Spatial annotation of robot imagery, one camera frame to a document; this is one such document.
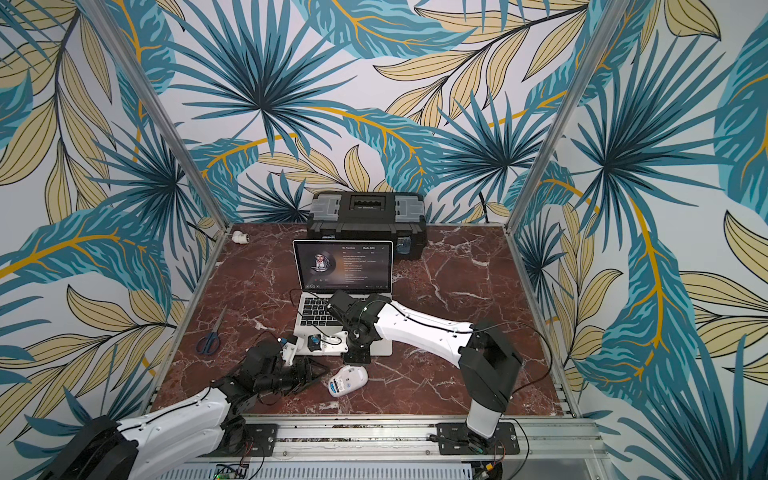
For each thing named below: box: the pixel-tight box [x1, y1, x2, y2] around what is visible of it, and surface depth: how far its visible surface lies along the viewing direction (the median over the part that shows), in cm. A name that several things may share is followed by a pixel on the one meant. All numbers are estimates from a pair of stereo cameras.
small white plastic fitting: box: [232, 230, 250, 244], surface depth 115 cm
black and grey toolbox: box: [306, 192, 428, 260], surface depth 100 cm
